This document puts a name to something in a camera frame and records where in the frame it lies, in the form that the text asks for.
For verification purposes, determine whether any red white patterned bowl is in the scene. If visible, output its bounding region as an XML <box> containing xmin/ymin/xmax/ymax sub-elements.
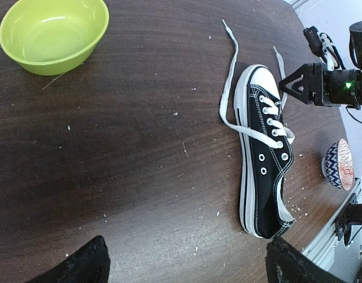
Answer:
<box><xmin>321</xmin><ymin>139</ymin><xmax>355</xmax><ymax>191</ymax></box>

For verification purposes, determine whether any black white canvas sneaker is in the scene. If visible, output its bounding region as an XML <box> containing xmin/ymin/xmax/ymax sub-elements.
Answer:
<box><xmin>236</xmin><ymin>64</ymin><xmax>297</xmax><ymax>239</ymax></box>

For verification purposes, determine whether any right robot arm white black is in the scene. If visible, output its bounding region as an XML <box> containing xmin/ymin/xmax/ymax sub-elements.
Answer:
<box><xmin>279</xmin><ymin>21</ymin><xmax>362</xmax><ymax>110</ymax></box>

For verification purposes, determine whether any green plastic bowl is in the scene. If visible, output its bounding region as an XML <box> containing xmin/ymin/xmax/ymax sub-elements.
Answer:
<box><xmin>0</xmin><ymin>1</ymin><xmax>110</xmax><ymax>76</ymax></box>

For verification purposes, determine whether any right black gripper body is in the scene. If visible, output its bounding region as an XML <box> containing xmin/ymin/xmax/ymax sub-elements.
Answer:
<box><xmin>308</xmin><ymin>63</ymin><xmax>362</xmax><ymax>107</ymax></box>

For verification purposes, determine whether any aluminium front rail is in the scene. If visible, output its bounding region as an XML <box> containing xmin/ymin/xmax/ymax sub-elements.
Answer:
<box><xmin>302</xmin><ymin>178</ymin><xmax>362</xmax><ymax>276</ymax></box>

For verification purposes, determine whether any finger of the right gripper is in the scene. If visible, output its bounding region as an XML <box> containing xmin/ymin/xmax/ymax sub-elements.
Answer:
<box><xmin>278</xmin><ymin>64</ymin><xmax>312</xmax><ymax>104</ymax></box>

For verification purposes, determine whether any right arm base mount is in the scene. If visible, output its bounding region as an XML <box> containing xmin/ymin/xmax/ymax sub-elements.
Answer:
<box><xmin>334</xmin><ymin>202</ymin><xmax>362</xmax><ymax>246</ymax></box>

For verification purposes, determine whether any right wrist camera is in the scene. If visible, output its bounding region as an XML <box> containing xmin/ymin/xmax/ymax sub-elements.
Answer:
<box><xmin>303</xmin><ymin>26</ymin><xmax>345</xmax><ymax>71</ymax></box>

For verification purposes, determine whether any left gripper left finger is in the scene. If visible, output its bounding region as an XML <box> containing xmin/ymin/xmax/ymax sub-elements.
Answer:
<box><xmin>29</xmin><ymin>235</ymin><xmax>111</xmax><ymax>283</ymax></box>

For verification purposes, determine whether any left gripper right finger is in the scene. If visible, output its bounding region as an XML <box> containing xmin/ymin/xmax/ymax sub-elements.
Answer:
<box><xmin>265</xmin><ymin>237</ymin><xmax>344</xmax><ymax>283</ymax></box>

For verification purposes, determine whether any white shoelace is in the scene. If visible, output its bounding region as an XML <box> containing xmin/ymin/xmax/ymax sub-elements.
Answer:
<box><xmin>219</xmin><ymin>21</ymin><xmax>295</xmax><ymax>149</ymax></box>

